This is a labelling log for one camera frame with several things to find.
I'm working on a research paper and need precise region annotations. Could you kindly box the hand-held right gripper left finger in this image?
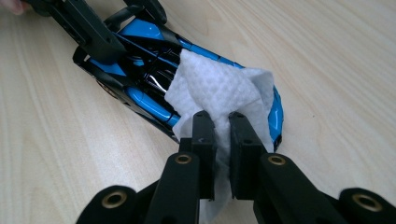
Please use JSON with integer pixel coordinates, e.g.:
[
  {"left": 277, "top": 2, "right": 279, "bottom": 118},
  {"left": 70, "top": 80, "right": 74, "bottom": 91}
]
[{"left": 179, "top": 110, "right": 218, "bottom": 200}]

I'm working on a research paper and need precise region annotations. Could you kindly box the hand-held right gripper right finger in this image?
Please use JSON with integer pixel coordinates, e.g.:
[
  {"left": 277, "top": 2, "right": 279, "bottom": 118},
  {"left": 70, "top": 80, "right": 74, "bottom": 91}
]
[{"left": 228, "top": 111, "right": 268, "bottom": 200}]

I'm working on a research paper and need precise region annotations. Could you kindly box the white wet wipe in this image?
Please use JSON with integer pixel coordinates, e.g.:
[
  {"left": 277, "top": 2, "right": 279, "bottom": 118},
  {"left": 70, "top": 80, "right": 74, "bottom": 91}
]
[{"left": 163, "top": 48, "right": 276, "bottom": 224}]

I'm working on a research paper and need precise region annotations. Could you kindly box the blue toy car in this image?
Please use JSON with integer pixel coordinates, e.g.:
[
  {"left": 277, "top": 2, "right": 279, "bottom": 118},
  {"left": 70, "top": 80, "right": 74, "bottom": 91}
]
[{"left": 72, "top": 6, "right": 285, "bottom": 153}]

